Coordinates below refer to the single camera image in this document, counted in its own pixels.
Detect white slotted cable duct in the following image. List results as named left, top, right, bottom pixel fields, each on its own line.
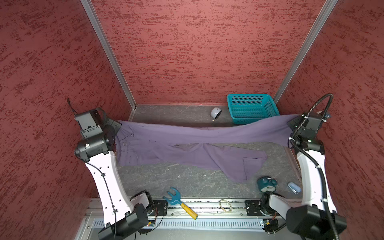
left=91, top=218, right=272, bottom=232

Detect blue fork tool yellow handle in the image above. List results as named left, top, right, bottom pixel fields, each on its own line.
left=163, top=187, right=198, bottom=220

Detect purple trousers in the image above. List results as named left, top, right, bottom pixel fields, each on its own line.
left=116, top=115, right=296, bottom=183

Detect aluminium corner post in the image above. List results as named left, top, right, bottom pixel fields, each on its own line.
left=273, top=0, right=338, bottom=104
left=81, top=0, right=137, bottom=110

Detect small blue white stapler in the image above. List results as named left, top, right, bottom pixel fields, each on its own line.
left=287, top=182, right=302, bottom=195

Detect teal plastic basket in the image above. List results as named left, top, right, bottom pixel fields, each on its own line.
left=227, top=94, right=280, bottom=125

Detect white round mug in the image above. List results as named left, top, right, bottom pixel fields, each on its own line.
left=210, top=107, right=222, bottom=120

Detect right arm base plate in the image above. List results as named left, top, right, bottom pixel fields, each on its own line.
left=245, top=200, right=271, bottom=217

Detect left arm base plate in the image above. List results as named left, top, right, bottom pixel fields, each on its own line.
left=149, top=200, right=168, bottom=217

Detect aluminium frame rail front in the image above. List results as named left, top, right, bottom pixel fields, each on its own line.
left=85, top=197, right=328, bottom=219

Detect left aluminium corner post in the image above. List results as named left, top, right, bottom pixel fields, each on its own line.
left=81, top=0, right=137, bottom=110

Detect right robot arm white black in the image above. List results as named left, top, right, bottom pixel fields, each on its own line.
left=259, top=113, right=347, bottom=240

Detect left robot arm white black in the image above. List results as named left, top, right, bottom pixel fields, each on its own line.
left=74, top=108, right=155, bottom=240

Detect right aluminium corner post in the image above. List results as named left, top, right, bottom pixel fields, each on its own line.
left=273, top=0, right=338, bottom=104

